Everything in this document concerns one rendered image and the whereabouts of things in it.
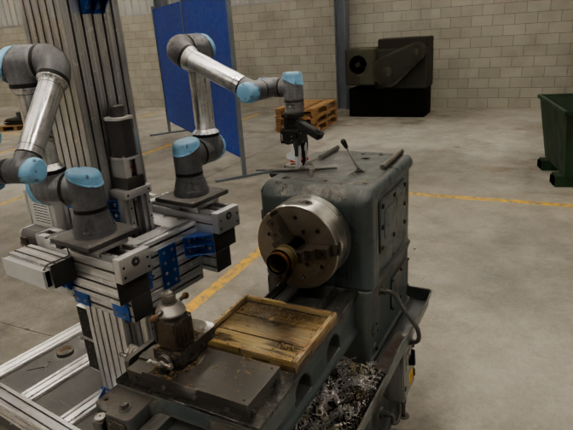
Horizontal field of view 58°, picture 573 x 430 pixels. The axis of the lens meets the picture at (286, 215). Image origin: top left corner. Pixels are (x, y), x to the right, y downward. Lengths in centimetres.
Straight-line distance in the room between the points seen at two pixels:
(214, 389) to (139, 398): 23
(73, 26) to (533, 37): 1020
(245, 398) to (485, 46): 1069
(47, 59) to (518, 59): 1042
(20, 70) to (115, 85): 40
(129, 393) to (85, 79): 113
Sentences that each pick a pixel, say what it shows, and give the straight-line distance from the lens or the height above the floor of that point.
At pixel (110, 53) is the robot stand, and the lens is 215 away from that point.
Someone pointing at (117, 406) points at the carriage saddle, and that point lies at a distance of 150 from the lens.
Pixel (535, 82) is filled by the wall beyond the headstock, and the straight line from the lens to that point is 1160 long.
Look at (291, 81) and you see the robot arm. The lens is 199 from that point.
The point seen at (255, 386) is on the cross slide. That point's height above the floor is 97.
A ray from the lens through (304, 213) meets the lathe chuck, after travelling 175.
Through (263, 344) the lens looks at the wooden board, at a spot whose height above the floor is 89.
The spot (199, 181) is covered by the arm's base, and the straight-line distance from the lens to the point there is 221.
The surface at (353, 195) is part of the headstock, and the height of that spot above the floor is 123.
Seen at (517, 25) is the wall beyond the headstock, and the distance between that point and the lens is 1155.
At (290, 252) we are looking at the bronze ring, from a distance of 171.
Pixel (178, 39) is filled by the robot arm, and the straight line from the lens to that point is 216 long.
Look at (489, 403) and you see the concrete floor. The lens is 290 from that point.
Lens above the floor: 180
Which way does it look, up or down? 20 degrees down
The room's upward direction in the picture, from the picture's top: 4 degrees counter-clockwise
